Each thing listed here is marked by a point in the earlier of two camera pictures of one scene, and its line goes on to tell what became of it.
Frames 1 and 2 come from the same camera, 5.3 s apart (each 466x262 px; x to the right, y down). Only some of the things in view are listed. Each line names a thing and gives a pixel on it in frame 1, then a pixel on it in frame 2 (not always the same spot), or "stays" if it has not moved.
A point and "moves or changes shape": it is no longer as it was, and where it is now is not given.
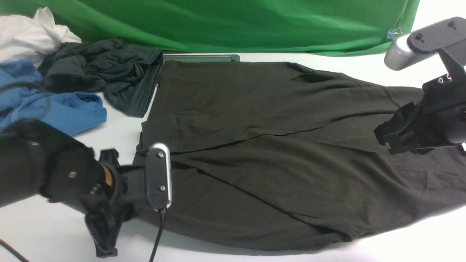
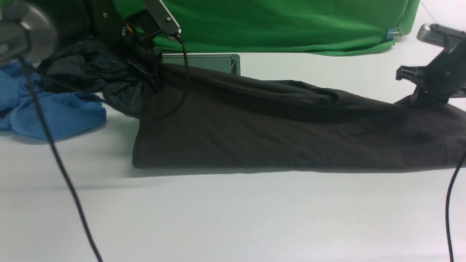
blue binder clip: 393,33 stays
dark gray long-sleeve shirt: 273,154 moves or changes shape
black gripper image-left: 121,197 to 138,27
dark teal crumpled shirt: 128,76 stays
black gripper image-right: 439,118 to 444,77
